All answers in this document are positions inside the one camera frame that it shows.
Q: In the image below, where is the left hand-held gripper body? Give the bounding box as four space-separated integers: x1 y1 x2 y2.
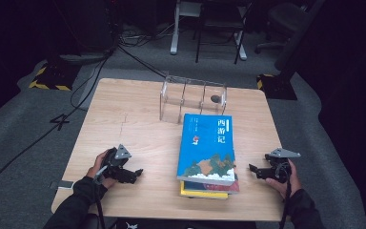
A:
100 144 133 183

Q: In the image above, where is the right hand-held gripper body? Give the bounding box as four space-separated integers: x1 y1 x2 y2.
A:
264 147 302 185

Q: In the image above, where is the blue book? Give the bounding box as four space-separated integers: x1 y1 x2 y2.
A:
176 113 237 187

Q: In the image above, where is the yellow book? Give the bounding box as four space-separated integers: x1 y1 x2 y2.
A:
179 180 230 200

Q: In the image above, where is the clear acrylic book rack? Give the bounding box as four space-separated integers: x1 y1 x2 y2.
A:
159 74 228 125

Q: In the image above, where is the person's right hand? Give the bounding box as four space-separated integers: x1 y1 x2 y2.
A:
265 158 303 199

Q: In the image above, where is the person's left hand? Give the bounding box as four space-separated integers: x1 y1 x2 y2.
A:
86 148 118 189

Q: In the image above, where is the grey tape piece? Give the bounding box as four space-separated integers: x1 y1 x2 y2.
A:
50 179 74 191

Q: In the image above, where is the yellow black striped stand base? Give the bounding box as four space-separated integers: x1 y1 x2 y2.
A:
256 73 298 101
28 61 82 92

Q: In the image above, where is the black stand pole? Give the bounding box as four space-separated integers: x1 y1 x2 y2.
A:
274 0 327 75

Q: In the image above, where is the black equipment stand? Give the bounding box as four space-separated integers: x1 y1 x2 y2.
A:
51 0 122 66

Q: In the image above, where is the white desk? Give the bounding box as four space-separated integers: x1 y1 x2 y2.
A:
170 0 249 61

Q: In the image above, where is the black office chair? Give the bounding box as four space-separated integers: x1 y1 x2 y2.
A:
254 1 315 55

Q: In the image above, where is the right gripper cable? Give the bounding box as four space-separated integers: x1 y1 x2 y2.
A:
277 161 294 229

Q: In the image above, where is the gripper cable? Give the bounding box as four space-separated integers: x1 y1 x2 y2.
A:
277 161 294 229
92 165 110 229

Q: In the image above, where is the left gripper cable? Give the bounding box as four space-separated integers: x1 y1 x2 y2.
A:
92 165 110 229

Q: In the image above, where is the long black floor cable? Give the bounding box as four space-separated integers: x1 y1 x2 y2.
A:
0 44 122 201

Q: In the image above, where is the short black floor cable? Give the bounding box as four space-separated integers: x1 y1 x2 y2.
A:
117 44 170 79

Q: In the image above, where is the bundle of floor cables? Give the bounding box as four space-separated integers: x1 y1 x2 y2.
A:
118 22 173 49

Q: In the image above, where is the black chair frame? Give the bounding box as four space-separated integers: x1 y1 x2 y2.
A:
194 0 252 65

